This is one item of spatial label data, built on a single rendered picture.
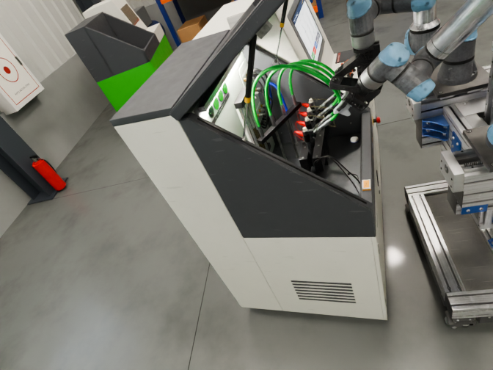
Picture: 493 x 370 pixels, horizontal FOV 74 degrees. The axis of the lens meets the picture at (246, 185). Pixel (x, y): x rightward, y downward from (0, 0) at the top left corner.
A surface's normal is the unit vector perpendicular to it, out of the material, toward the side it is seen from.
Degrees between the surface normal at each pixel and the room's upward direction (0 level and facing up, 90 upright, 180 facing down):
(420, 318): 0
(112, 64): 90
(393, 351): 0
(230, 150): 90
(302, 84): 90
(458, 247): 0
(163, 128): 90
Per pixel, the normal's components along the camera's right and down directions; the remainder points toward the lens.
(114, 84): 0.04, 0.65
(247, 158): -0.25, 0.70
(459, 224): -0.33, -0.71
